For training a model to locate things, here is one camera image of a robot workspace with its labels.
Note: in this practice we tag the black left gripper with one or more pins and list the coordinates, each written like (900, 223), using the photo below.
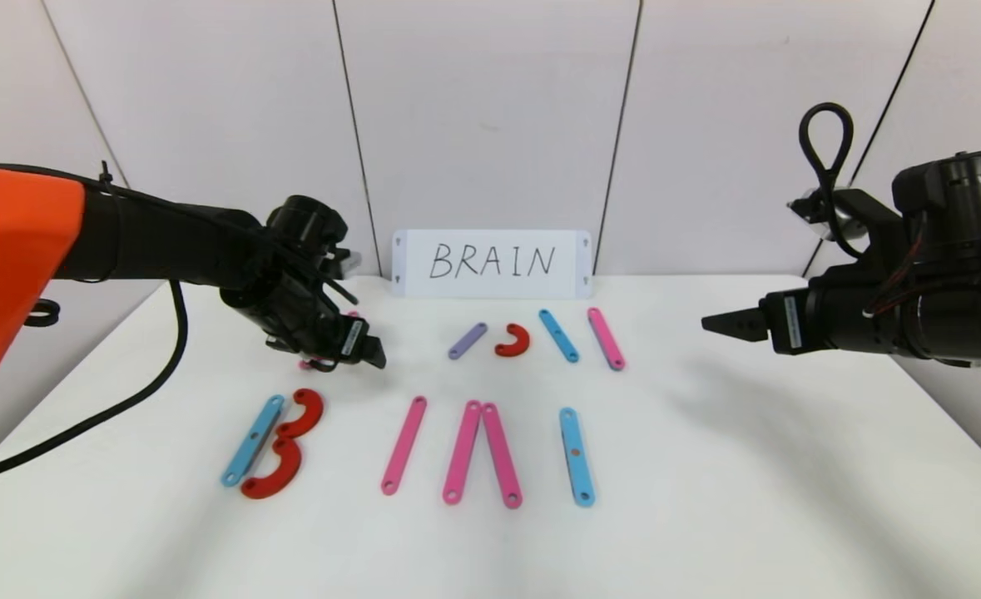
(352, 339)

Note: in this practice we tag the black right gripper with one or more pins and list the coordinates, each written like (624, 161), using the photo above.
(790, 324)

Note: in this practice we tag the long pink bar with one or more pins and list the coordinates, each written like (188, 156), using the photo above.
(463, 452)
(404, 445)
(309, 363)
(501, 454)

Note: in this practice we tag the small red C-shaped piece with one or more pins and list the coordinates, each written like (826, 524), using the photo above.
(524, 339)

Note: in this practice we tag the short blue three-hole bar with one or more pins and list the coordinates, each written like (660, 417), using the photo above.
(558, 335)

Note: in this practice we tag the orange and black left arm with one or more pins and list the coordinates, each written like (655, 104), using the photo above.
(165, 241)

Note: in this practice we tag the white BRAIN sign card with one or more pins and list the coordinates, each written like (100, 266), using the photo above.
(490, 248)

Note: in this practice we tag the short purple bar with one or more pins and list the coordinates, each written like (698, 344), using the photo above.
(468, 340)

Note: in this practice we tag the pink bar with purple underside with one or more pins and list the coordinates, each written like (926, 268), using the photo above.
(605, 339)

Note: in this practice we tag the large red C-shaped piece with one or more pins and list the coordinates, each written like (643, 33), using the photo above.
(290, 471)

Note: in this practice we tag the light blue slanted-hole bar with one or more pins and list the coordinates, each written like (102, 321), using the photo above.
(253, 441)

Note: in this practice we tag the long blue bar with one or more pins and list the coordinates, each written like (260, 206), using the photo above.
(576, 456)

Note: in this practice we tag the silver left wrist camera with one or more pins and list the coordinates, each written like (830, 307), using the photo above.
(347, 262)

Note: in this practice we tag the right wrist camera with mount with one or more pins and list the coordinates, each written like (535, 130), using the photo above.
(877, 212)

